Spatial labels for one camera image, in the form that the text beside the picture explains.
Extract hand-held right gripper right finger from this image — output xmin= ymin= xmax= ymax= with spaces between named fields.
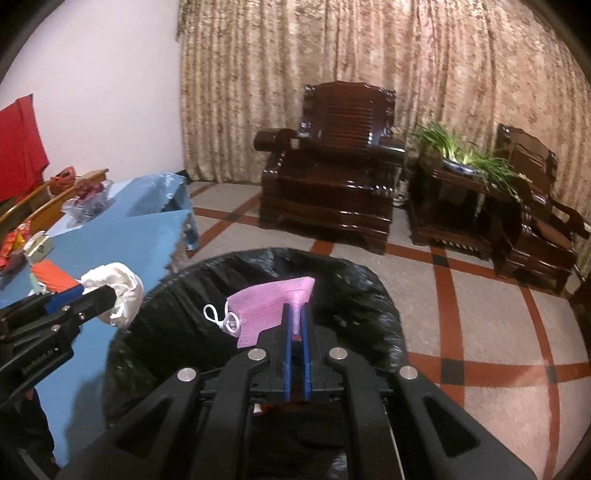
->
xmin=300 ymin=306 xmax=551 ymax=480

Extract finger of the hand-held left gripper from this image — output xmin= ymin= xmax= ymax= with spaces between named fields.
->
xmin=0 ymin=284 xmax=88 ymax=330
xmin=9 ymin=285 xmax=117 ymax=352

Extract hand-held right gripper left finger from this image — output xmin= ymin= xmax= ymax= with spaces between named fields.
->
xmin=55 ymin=302 xmax=297 ymax=480

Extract orange ribbed sponge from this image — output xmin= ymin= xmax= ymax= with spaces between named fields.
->
xmin=30 ymin=259 xmax=79 ymax=294

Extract white tissue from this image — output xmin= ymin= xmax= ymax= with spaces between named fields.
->
xmin=76 ymin=262 xmax=145 ymax=329

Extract pink face mask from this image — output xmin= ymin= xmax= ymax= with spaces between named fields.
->
xmin=203 ymin=276 xmax=317 ymax=349

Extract black bagged trash bin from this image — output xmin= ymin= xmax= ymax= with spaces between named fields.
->
xmin=102 ymin=248 xmax=408 ymax=480

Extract cream tissue box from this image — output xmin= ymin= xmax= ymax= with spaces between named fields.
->
xmin=24 ymin=232 xmax=54 ymax=259

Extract glass bowl with red snacks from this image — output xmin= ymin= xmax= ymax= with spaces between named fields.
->
xmin=0 ymin=222 xmax=33 ymax=268

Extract glass fruit bowl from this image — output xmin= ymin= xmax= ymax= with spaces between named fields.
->
xmin=60 ymin=180 xmax=114 ymax=227

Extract light wooden bench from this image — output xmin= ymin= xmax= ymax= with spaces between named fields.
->
xmin=0 ymin=168 xmax=110 ymax=232

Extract red plastic bag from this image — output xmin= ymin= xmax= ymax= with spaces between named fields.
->
xmin=49 ymin=167 xmax=77 ymax=197

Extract blue scalloped-edged table cover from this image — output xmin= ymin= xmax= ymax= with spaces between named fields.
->
xmin=46 ymin=172 xmax=200 ymax=252

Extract red cloth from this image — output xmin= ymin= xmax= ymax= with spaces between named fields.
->
xmin=0 ymin=93 xmax=50 ymax=204

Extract dark wooden slatted armchair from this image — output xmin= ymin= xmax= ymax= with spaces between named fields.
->
xmin=254 ymin=82 xmax=407 ymax=256

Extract dark wooden side table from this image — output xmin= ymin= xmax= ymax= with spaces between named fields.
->
xmin=409 ymin=157 xmax=497 ymax=261

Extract green potted plant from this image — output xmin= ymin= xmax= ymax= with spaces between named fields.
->
xmin=409 ymin=122 xmax=522 ymax=199

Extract beige patterned curtain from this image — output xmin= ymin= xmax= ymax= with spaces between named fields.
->
xmin=177 ymin=0 xmax=591 ymax=301

